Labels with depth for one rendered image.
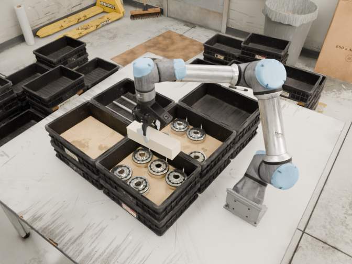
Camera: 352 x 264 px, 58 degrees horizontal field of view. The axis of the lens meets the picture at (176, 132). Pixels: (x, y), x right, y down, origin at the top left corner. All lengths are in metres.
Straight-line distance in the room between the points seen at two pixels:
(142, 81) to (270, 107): 0.52
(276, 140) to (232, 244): 0.50
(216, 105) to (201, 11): 3.01
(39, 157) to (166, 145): 0.89
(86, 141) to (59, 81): 1.24
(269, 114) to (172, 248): 0.71
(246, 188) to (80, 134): 0.93
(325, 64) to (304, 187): 2.51
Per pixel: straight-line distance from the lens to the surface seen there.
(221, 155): 1.64
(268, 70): 1.29
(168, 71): 1.18
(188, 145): 1.69
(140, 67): 1.14
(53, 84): 2.93
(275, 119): 1.34
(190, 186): 1.49
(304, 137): 2.07
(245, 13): 4.57
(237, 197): 1.50
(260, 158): 1.50
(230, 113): 1.91
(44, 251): 2.43
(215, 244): 1.51
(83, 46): 3.24
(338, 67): 4.11
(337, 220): 2.65
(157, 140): 1.33
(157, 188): 1.51
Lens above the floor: 2.02
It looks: 42 degrees down
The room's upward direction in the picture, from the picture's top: straight up
